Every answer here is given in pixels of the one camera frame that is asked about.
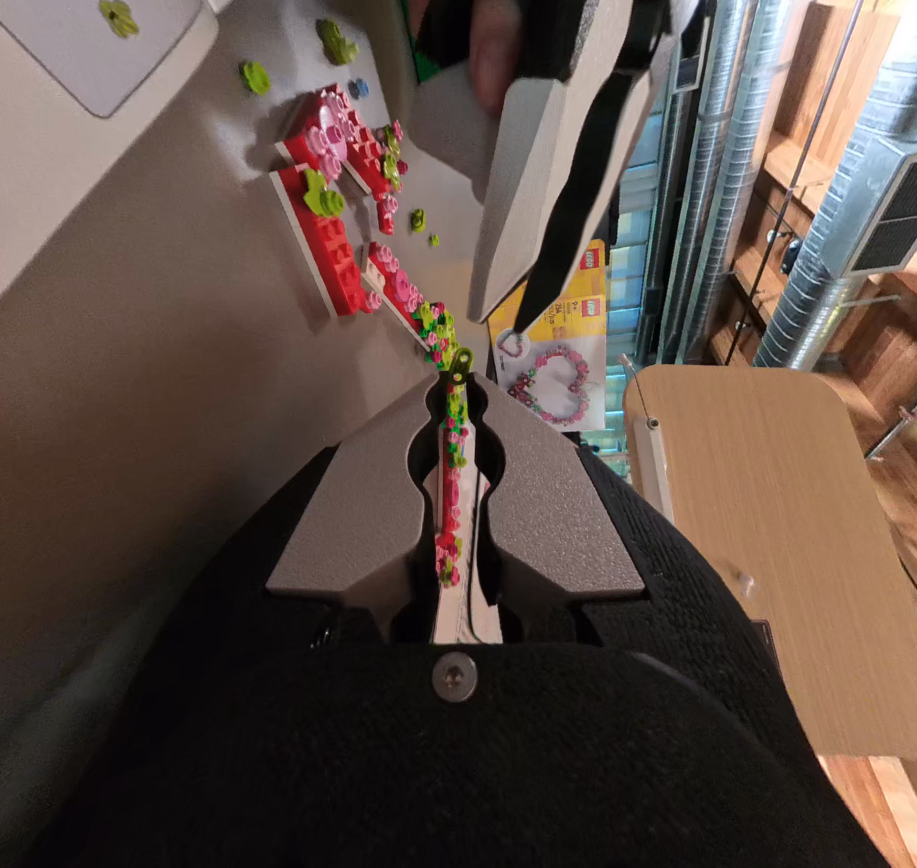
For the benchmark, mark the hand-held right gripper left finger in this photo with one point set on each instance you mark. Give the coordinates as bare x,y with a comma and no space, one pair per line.
344,524

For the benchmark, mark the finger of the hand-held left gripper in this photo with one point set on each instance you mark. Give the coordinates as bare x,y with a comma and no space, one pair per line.
523,201
642,108

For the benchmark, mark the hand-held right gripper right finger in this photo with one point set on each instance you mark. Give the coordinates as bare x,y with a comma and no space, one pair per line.
566,524

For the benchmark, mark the large red lego heart section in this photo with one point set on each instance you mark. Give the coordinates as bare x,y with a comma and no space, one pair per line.
401,287

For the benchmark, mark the lime lego plate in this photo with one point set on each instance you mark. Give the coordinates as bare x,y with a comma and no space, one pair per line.
458,363

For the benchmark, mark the small red lego heart section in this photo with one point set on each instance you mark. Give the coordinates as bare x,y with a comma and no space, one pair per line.
337,259

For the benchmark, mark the yellow lego box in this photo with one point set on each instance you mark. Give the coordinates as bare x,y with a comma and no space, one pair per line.
551,295

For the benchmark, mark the lime round lego stud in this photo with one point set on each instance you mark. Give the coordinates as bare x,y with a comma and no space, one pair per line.
418,219
254,78

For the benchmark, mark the red lego segment with leaves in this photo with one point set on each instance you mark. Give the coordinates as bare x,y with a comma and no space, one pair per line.
369,151

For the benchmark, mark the small blue lego piece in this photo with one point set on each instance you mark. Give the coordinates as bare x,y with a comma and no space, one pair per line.
358,88

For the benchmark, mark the lime lego leaf piece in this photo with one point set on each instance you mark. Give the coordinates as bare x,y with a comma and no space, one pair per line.
337,40

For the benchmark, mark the lego instruction booklet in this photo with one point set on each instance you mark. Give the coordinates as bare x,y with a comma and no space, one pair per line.
64,130

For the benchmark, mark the person's left hand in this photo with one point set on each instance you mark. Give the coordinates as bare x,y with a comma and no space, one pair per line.
496,51

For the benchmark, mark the green plastic holder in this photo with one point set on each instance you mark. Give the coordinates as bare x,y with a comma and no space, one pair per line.
424,58

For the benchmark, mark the silver ventilation duct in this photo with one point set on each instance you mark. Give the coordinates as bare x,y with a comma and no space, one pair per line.
723,130

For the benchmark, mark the large silver duct with grille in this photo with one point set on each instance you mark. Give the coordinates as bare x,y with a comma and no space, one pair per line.
838,237

